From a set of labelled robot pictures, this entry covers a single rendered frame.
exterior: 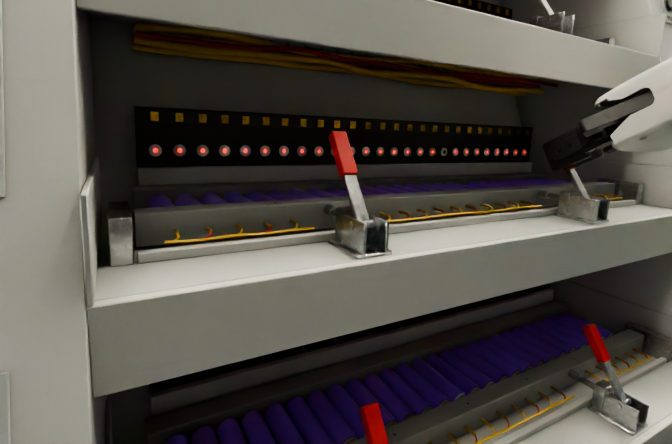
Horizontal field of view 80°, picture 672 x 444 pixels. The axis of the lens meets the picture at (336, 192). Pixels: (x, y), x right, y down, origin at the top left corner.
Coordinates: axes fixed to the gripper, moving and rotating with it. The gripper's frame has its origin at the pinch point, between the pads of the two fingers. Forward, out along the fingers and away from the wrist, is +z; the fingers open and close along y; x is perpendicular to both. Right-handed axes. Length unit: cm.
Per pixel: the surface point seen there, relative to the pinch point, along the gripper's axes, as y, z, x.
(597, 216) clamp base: -0.9, -0.2, -7.2
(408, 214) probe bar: -19.5, 4.4, -4.0
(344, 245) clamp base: -27.7, 2.0, -6.4
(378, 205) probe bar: -21.8, 5.1, -2.8
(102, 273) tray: -42.1, 3.1, -6.0
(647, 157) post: 18.0, 1.2, -0.4
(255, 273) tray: -34.6, 0.4, -7.6
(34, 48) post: -44.2, -2.9, 3.4
